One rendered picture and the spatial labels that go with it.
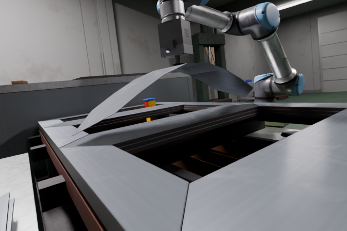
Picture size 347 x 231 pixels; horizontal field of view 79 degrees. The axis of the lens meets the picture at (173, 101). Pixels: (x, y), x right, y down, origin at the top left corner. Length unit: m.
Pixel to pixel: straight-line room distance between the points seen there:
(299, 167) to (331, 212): 0.09
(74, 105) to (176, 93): 0.75
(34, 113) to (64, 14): 3.13
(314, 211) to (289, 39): 10.29
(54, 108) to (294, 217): 1.27
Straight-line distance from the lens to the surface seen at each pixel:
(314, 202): 0.24
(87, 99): 1.39
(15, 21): 4.08
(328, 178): 0.28
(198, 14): 0.94
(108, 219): 0.25
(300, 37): 10.37
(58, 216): 0.93
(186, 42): 0.67
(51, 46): 4.09
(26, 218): 0.51
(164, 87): 1.62
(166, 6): 0.69
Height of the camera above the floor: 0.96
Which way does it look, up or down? 5 degrees down
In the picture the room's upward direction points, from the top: 6 degrees counter-clockwise
